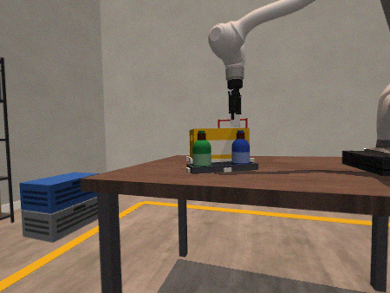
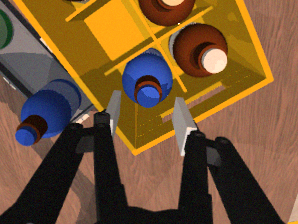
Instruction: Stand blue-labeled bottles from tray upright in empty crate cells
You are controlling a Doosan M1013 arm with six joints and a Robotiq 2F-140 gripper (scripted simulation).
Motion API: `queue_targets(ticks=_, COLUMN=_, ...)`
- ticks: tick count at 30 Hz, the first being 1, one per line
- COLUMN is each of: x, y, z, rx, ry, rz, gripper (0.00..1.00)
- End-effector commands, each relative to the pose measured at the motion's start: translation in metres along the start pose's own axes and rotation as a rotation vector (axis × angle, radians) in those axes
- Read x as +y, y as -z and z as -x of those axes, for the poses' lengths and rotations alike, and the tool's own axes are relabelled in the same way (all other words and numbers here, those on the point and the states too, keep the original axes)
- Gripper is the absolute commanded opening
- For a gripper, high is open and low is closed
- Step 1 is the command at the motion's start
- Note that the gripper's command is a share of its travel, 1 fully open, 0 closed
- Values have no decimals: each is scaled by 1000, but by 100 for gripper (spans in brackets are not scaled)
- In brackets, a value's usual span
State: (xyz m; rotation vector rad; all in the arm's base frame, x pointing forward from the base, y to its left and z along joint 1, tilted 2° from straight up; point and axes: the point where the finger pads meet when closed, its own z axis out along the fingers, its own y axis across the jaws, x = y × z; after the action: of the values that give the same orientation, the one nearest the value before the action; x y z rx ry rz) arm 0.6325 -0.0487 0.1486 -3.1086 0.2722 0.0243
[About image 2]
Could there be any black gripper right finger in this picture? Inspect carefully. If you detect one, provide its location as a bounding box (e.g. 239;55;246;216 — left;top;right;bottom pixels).
172;97;285;224

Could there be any grey rectangular tray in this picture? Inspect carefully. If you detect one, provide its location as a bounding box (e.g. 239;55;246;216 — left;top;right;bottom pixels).
0;0;94;124

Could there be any blue bottle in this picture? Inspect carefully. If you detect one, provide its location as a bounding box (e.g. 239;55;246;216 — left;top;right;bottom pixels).
122;47;173;108
15;79;81;146

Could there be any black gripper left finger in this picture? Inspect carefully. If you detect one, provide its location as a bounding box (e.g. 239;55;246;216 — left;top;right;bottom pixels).
0;90;132;224

